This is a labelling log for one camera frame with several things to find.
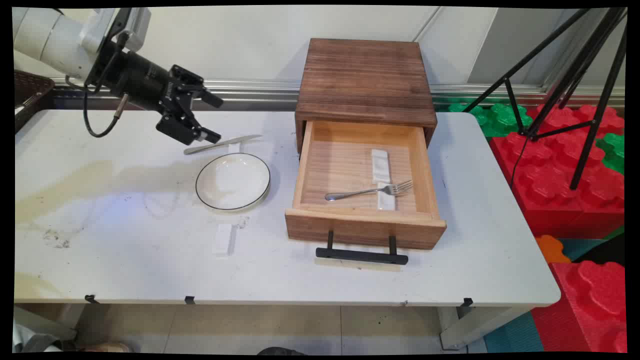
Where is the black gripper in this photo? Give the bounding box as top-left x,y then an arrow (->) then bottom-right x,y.
86,41 -> 225,146

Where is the silver table knife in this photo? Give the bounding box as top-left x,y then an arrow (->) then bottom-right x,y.
183,134 -> 264,156

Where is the white plate with black rim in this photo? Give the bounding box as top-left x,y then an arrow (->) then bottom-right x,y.
195,152 -> 272,211

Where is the white ceramic cutlery rest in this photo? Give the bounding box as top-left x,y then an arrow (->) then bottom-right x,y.
212,223 -> 238,257
376,182 -> 397,211
370,148 -> 392,184

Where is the brown woven basket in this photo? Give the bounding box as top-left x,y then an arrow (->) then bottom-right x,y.
14,69 -> 55,134

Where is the dark wooden drawer cabinet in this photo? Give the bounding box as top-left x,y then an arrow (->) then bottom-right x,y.
294,38 -> 439,154

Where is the light wooden drawer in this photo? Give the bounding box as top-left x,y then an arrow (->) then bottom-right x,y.
285,120 -> 447,251

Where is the silver fork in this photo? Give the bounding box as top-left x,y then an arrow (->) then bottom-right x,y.
324,180 -> 414,202

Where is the green foam block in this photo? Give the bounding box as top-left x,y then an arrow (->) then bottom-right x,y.
595,132 -> 626,176
446,102 -> 534,138

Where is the white table leg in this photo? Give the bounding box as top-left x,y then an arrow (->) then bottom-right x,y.
436,305 -> 532,351

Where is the large red foam block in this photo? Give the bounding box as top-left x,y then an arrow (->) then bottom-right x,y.
531,260 -> 628,354
488,103 -> 626,239

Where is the black tripod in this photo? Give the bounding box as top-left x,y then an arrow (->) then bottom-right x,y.
462,7 -> 628,191

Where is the orange foam piece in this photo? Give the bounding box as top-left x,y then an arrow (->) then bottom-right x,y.
534,234 -> 572,265

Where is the teal foam floor mat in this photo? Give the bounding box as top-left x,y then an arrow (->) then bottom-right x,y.
483,310 -> 546,354

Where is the aluminium wall rail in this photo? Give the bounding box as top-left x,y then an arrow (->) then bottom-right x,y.
50,77 -> 626,112

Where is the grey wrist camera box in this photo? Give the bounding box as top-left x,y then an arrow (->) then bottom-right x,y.
80,7 -> 152,55

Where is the black drawer handle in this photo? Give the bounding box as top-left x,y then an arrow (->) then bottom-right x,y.
315,230 -> 409,266

